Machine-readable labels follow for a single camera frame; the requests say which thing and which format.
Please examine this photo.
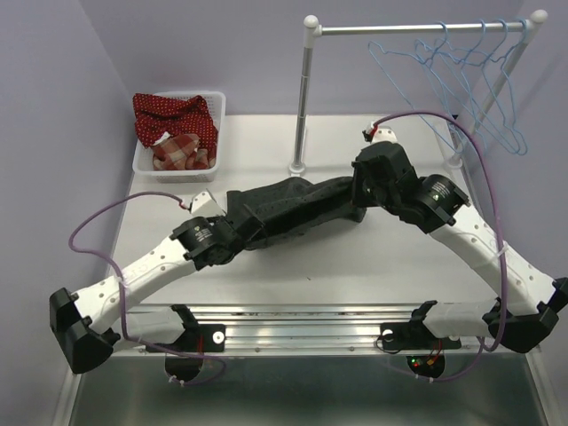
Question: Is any aluminium mounting rail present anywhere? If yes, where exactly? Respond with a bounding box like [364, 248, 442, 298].
[189, 304, 417, 358]

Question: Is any blue wire hanger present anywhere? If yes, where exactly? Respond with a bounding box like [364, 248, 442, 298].
[367, 36, 463, 154]
[414, 20, 492, 135]
[479, 19, 531, 156]
[428, 19, 533, 156]

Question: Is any dark dotted skirt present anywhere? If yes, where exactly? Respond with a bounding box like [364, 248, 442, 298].
[226, 177, 367, 251]

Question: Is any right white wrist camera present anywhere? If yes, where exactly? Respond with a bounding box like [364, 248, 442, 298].
[362, 122, 398, 144]

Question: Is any white clothes rack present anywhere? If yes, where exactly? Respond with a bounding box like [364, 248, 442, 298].
[287, 9, 548, 214]

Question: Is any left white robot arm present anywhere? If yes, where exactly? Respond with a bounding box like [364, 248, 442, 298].
[49, 206, 264, 374]

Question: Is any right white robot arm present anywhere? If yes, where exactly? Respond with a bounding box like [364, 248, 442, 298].
[352, 141, 567, 353]

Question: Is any red dotted cloth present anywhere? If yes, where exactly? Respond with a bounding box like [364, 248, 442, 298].
[132, 93, 218, 160]

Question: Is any white perforated plastic basket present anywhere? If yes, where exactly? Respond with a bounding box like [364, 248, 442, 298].
[132, 91, 226, 183]

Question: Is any orange plaid cloth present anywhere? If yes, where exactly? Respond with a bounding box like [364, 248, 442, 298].
[151, 133, 216, 171]

